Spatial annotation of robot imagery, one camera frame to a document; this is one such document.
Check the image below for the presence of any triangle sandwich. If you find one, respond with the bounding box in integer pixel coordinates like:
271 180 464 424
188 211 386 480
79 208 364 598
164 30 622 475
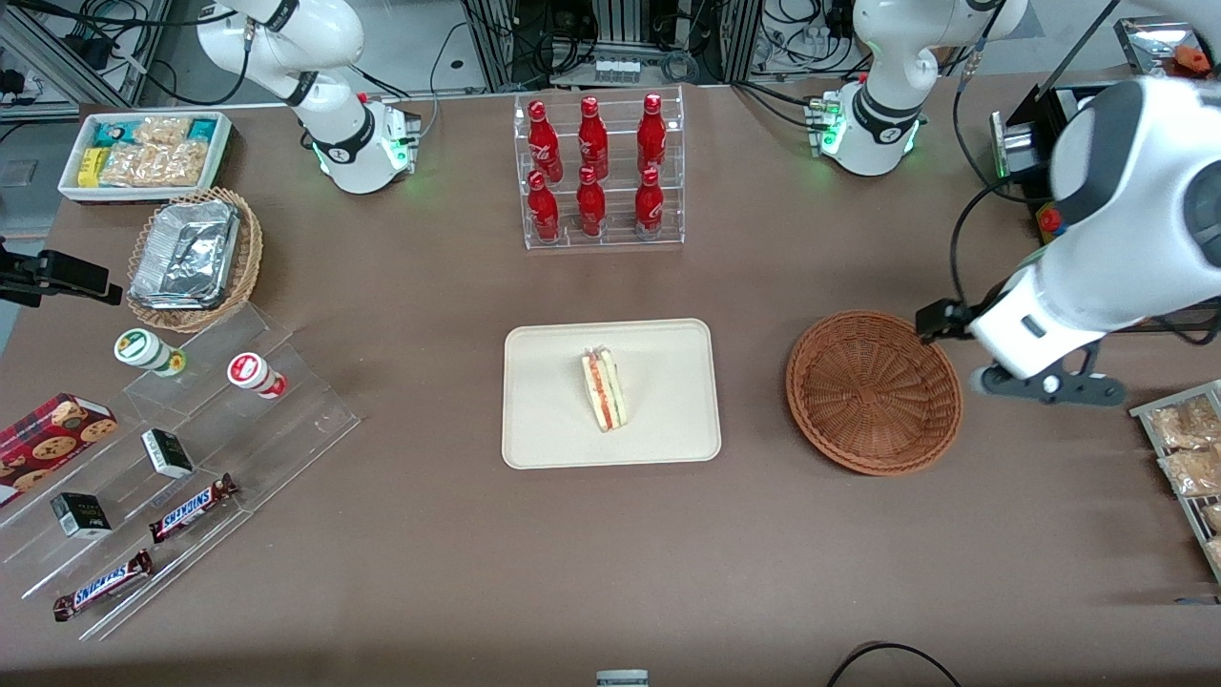
581 346 631 433

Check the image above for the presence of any brown wicker basket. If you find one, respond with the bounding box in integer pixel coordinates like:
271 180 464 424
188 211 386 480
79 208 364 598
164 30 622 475
786 310 963 476

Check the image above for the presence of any beige plastic tray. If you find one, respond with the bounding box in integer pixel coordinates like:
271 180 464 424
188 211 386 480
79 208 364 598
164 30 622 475
502 318 723 470

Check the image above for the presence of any light wicker basket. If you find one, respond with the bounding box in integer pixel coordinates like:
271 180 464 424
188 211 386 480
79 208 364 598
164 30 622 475
126 187 264 334

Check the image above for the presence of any aluminium foil tray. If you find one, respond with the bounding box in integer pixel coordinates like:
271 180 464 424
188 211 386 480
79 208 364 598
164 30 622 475
130 199 240 311

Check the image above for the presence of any black food warmer cabinet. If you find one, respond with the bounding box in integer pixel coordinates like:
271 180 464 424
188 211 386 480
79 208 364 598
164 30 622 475
990 17 1221 344

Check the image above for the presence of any red cola bottle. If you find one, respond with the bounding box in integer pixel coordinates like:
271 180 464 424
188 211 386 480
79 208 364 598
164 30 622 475
575 166 608 238
528 100 564 184
636 93 668 173
634 168 665 239
578 96 610 179
527 171 561 243

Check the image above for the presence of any clear acrylic bottle rack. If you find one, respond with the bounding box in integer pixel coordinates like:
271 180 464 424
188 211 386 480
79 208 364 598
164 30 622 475
513 85 686 251

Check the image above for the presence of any clear acrylic stepped stand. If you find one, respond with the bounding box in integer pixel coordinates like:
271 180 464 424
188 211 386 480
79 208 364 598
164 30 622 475
0 303 362 642

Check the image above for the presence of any red lid cup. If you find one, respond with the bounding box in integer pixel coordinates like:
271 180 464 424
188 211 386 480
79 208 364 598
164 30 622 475
226 352 288 400

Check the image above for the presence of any Snickers chocolate bar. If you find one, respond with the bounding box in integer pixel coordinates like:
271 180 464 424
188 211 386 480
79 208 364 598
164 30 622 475
52 550 155 622
148 473 239 545

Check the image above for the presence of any small black box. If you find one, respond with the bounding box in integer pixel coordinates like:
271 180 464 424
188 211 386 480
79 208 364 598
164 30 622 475
50 492 113 539
141 428 195 479

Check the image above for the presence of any clear cracker bag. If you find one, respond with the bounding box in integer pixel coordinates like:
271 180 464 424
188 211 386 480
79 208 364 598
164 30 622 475
153 141 213 188
134 116 192 146
100 143 158 188

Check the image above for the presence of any green lid cup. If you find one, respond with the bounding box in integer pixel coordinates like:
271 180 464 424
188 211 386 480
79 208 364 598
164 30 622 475
114 328 187 378

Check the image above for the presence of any white rectangular snack bin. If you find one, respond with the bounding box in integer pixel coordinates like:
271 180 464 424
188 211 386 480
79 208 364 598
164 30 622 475
57 111 235 205

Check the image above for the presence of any black clamp device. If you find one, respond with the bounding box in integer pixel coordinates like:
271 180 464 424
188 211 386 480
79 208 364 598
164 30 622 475
0 239 124 308

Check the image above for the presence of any red cookie box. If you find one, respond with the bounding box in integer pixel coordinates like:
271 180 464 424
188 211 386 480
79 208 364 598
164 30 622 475
0 393 119 507

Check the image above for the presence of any metal wire rack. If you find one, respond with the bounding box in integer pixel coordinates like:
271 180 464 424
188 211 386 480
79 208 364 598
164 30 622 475
1129 380 1221 585

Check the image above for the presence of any black table cable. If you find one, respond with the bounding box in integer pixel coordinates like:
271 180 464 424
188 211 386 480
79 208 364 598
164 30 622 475
825 641 964 687

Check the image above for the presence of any aluminium frame rack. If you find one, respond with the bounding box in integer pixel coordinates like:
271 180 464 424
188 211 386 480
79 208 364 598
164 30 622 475
456 0 764 92

